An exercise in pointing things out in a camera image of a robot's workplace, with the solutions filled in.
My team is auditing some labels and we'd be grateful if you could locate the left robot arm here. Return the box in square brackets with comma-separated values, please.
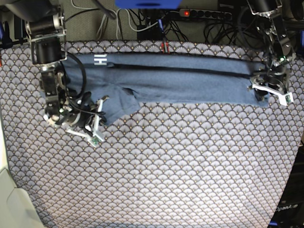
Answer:
[247, 0, 296, 106]

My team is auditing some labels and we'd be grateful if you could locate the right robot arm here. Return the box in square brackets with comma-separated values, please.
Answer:
[0, 0, 104, 136]

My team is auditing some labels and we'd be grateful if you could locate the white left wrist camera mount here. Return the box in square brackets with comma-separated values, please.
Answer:
[247, 83, 294, 106]

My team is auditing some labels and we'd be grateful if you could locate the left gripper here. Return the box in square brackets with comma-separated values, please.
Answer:
[249, 66, 290, 102]

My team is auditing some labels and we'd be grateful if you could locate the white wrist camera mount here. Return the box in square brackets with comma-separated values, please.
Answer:
[247, 83, 294, 106]
[64, 92, 109, 148]

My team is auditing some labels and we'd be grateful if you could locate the blue T-shirt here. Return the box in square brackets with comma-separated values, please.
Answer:
[63, 53, 269, 125]

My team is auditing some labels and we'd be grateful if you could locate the black power strip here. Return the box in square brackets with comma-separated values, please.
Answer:
[178, 9, 232, 20]

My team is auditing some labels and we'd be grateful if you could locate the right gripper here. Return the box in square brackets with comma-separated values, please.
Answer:
[43, 92, 107, 133]

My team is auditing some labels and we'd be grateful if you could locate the patterned fan tablecloth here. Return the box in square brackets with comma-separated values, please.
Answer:
[0, 46, 304, 228]

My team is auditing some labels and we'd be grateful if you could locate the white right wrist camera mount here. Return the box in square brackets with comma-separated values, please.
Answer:
[64, 92, 109, 148]

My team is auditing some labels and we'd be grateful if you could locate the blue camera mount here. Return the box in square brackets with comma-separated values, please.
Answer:
[115, 0, 181, 9]

